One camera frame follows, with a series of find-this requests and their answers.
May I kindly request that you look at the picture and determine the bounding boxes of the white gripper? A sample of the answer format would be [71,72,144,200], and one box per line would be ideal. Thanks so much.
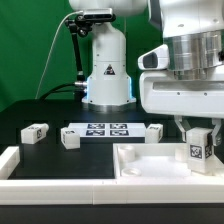
[139,71,224,147]

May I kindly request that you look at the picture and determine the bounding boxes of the white square tabletop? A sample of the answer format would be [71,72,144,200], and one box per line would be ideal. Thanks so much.
[112,142,221,180]

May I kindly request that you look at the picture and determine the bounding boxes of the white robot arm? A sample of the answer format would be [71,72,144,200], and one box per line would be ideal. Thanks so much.
[69,0,224,146]

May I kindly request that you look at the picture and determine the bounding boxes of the white U-shaped fence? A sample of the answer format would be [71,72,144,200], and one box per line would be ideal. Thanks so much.
[0,146,224,205]

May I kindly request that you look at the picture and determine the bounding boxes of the white marker tag plate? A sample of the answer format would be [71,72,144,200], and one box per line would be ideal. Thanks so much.
[68,123,146,137]

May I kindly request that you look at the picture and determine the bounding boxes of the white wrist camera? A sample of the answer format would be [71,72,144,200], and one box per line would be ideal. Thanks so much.
[138,44,169,71]

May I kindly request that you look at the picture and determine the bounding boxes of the grey camera on mount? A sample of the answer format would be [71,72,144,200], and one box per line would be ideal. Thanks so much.
[83,8,113,20]

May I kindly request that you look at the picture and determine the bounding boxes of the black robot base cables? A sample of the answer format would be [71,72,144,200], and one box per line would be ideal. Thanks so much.
[39,81,88,100]

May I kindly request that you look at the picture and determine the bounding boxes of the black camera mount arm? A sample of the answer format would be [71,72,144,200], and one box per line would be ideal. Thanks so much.
[65,16,92,100]

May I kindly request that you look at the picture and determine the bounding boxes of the white camera cable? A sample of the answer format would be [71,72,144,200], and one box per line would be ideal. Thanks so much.
[34,10,84,100]

